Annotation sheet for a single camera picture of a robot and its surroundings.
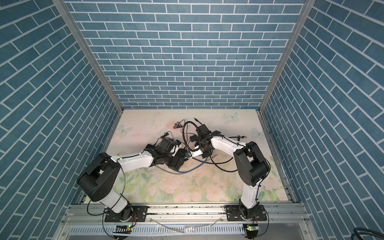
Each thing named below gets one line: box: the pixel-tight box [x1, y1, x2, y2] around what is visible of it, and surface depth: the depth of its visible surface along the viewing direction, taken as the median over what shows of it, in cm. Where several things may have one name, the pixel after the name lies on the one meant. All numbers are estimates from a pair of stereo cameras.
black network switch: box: [165, 148, 187, 171], surface depth 84 cm
